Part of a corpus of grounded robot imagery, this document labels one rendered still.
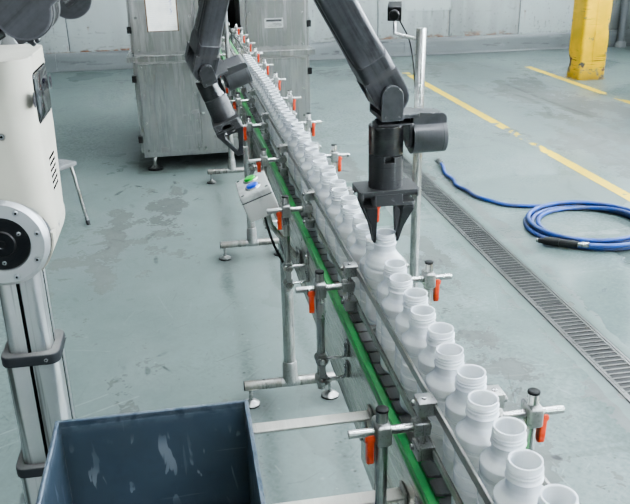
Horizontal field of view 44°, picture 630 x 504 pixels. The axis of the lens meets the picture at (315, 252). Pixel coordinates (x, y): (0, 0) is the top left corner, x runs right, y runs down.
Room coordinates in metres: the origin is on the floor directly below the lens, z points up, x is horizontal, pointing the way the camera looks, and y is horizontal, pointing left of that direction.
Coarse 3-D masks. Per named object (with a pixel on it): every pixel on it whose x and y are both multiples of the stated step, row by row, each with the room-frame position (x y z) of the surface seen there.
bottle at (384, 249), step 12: (384, 228) 1.26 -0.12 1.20; (384, 240) 1.22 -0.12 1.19; (372, 252) 1.24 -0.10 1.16; (384, 252) 1.22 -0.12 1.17; (396, 252) 1.24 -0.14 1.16; (372, 264) 1.22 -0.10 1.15; (384, 264) 1.21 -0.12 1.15; (372, 276) 1.22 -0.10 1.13; (372, 288) 1.22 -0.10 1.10; (372, 312) 1.22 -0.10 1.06
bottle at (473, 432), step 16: (480, 400) 0.79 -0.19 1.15; (496, 400) 0.77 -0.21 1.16; (480, 416) 0.76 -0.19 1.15; (496, 416) 0.76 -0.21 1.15; (464, 432) 0.76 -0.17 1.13; (480, 432) 0.75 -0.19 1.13; (464, 448) 0.75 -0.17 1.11; (480, 448) 0.75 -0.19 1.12; (464, 480) 0.75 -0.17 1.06; (464, 496) 0.75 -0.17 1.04
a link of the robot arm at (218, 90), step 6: (222, 78) 1.86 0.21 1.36; (198, 84) 1.83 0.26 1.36; (216, 84) 1.83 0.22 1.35; (228, 84) 1.84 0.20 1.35; (204, 90) 1.82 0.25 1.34; (210, 90) 1.82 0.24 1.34; (216, 90) 1.82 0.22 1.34; (222, 90) 1.84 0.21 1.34; (204, 96) 1.83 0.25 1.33; (210, 96) 1.82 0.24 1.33; (216, 96) 1.82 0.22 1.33
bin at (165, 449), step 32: (96, 416) 1.08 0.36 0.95; (128, 416) 1.08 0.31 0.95; (160, 416) 1.09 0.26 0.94; (192, 416) 1.10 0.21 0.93; (224, 416) 1.10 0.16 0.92; (320, 416) 1.09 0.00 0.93; (352, 416) 1.09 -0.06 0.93; (64, 448) 1.06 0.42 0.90; (96, 448) 1.07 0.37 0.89; (128, 448) 1.08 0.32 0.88; (160, 448) 1.09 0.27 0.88; (192, 448) 1.10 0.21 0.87; (224, 448) 1.10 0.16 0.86; (64, 480) 1.03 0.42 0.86; (96, 480) 1.07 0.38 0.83; (128, 480) 1.08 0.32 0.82; (160, 480) 1.09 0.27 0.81; (192, 480) 1.09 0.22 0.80; (224, 480) 1.10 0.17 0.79; (256, 480) 0.92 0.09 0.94
